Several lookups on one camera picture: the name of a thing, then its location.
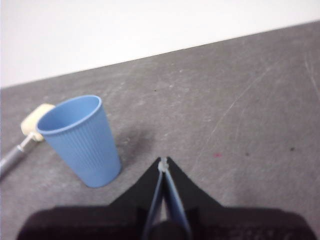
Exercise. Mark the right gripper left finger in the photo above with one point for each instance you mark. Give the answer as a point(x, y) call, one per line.
point(140, 195)

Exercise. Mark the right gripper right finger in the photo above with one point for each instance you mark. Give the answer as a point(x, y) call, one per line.
point(185, 192)

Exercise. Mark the blue ribbed plastic cup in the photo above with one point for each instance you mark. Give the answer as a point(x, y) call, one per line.
point(82, 155)

